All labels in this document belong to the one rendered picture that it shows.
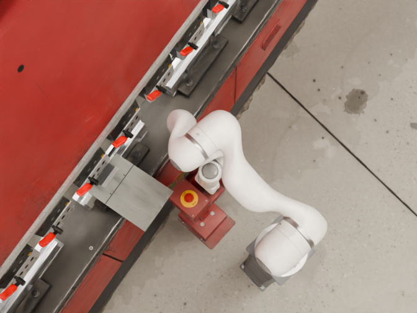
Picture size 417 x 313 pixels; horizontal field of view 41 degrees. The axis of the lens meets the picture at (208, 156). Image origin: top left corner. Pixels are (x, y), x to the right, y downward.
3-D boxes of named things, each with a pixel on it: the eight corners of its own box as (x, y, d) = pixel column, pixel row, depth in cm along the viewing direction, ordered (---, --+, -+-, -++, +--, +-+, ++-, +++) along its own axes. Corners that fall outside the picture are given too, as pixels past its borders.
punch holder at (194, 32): (182, 63, 208) (179, 42, 192) (164, 51, 209) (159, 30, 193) (205, 32, 211) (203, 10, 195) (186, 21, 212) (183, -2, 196)
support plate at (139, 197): (145, 231, 202) (144, 231, 201) (88, 192, 206) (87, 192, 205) (173, 191, 206) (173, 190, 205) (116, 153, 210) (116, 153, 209)
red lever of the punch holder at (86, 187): (82, 195, 181) (100, 181, 188) (72, 188, 182) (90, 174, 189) (80, 199, 182) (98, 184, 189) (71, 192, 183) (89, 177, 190)
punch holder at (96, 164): (85, 193, 196) (73, 184, 180) (67, 180, 197) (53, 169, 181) (111, 159, 199) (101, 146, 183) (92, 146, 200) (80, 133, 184)
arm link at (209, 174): (210, 160, 214) (193, 176, 213) (211, 153, 201) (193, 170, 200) (225, 176, 213) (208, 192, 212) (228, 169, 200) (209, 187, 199)
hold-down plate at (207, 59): (188, 98, 227) (187, 95, 224) (177, 91, 228) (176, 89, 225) (228, 42, 233) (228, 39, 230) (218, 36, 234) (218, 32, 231)
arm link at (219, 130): (289, 263, 168) (327, 227, 170) (300, 266, 156) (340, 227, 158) (179, 141, 169) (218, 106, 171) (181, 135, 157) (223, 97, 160)
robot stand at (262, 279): (286, 268, 294) (316, 251, 197) (262, 292, 291) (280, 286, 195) (262, 243, 298) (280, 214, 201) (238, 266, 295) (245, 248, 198)
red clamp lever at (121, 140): (118, 146, 185) (134, 133, 192) (108, 139, 185) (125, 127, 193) (116, 149, 186) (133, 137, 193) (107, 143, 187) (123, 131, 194)
